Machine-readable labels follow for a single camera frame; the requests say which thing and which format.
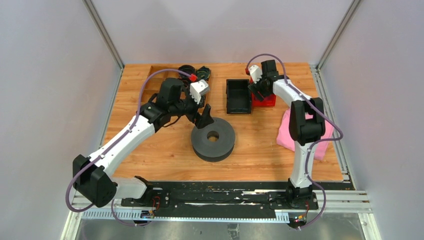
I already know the red plastic bin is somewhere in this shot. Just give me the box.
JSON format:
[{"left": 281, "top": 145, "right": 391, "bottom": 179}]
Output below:
[{"left": 251, "top": 93, "right": 276, "bottom": 107}]

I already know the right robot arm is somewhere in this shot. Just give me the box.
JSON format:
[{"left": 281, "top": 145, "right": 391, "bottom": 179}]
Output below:
[{"left": 245, "top": 60, "right": 326, "bottom": 209}]

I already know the rolled dark tie top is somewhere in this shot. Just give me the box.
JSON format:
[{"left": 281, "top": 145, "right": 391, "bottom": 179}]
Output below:
[{"left": 178, "top": 64, "right": 196, "bottom": 79}]

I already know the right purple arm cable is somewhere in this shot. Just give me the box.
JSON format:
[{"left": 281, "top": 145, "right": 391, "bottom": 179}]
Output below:
[{"left": 245, "top": 53, "right": 344, "bottom": 230}]

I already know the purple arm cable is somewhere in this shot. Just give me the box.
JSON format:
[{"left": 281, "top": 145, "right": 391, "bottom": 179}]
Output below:
[
  {"left": 64, "top": 68, "right": 193, "bottom": 228},
  {"left": 245, "top": 53, "right": 344, "bottom": 230}
]

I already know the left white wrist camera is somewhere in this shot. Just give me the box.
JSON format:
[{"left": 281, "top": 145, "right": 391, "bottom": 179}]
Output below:
[{"left": 189, "top": 78, "right": 210, "bottom": 106}]

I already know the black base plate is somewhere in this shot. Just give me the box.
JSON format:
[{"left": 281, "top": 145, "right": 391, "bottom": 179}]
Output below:
[{"left": 120, "top": 181, "right": 319, "bottom": 221}]

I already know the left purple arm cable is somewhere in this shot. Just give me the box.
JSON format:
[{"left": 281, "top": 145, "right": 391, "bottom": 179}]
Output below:
[{"left": 64, "top": 68, "right": 193, "bottom": 228}]

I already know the pink cloth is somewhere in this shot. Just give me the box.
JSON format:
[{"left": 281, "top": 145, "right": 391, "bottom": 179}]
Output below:
[{"left": 276, "top": 109, "right": 335, "bottom": 162}]

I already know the black plastic bin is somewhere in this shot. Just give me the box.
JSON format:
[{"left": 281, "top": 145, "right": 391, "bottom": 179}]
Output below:
[{"left": 225, "top": 79, "right": 252, "bottom": 114}]

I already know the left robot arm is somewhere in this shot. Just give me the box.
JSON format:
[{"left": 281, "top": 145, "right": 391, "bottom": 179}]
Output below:
[{"left": 70, "top": 78, "right": 214, "bottom": 208}]

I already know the grey filament spool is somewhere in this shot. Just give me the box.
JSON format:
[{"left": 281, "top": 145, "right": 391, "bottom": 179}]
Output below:
[{"left": 190, "top": 117, "right": 236, "bottom": 163}]

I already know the rolled green tie top right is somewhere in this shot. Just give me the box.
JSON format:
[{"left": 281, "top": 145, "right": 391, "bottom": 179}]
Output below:
[{"left": 195, "top": 66, "right": 211, "bottom": 82}]

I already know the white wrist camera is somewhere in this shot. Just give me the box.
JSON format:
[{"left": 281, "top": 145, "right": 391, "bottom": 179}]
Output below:
[
  {"left": 245, "top": 65, "right": 263, "bottom": 83},
  {"left": 189, "top": 78, "right": 210, "bottom": 106}
]

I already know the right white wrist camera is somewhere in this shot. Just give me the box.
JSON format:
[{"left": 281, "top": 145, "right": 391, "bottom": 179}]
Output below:
[{"left": 245, "top": 65, "right": 263, "bottom": 83}]

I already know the wooden compartment tray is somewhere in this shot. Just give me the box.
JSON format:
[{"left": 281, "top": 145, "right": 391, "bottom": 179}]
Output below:
[{"left": 141, "top": 65, "right": 202, "bottom": 104}]

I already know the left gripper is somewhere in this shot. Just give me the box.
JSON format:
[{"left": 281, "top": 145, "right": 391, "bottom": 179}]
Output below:
[{"left": 170, "top": 88, "right": 215, "bottom": 129}]

